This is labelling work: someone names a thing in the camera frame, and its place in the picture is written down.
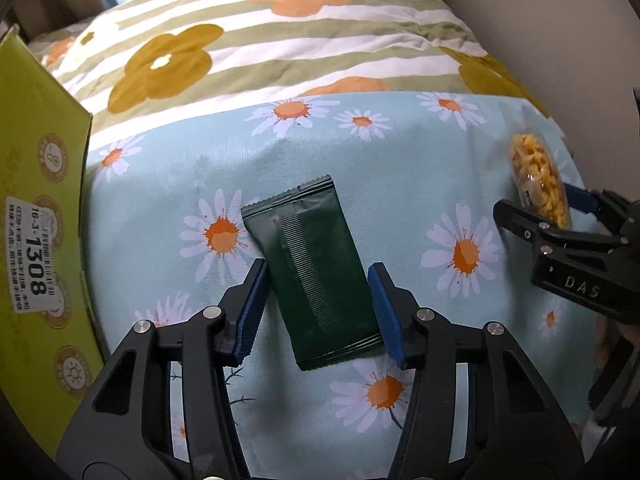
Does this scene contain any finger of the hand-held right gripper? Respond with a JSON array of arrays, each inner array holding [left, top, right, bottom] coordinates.
[[492, 199, 552, 247], [564, 184, 626, 222]]

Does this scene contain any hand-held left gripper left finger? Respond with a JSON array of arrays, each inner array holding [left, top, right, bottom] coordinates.
[[55, 258, 271, 480]]

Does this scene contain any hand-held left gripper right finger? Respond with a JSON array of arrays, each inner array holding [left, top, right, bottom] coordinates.
[[366, 262, 586, 480]]

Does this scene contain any clear packet of orange rings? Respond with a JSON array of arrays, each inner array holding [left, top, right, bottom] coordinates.
[[507, 132, 574, 231]]

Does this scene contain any dark green snack packet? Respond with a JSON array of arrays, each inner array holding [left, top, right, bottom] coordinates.
[[241, 174, 386, 372]]

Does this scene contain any green cardboard box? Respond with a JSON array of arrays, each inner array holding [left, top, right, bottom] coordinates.
[[0, 22, 109, 461]]

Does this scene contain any light blue daisy sheet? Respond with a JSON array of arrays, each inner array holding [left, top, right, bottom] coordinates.
[[82, 89, 602, 480]]

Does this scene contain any striped floral pillow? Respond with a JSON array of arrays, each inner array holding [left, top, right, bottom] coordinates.
[[27, 0, 552, 147]]

